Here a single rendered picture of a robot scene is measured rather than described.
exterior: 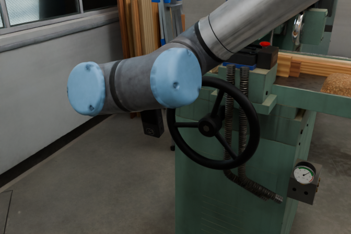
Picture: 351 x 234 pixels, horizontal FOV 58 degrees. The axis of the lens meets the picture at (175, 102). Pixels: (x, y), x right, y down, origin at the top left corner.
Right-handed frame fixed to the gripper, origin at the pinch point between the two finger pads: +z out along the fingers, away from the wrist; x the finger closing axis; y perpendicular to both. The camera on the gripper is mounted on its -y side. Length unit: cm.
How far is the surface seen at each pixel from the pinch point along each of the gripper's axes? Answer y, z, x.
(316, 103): 4.7, 23.5, -31.3
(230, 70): 9.9, 10.0, -8.7
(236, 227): -49, 42, -12
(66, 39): 13, 78, 132
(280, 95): 5.2, 23.3, -21.1
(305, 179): -18.0, 25.1, -33.0
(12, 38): 8, 38, 129
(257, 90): 5.6, 13.1, -16.5
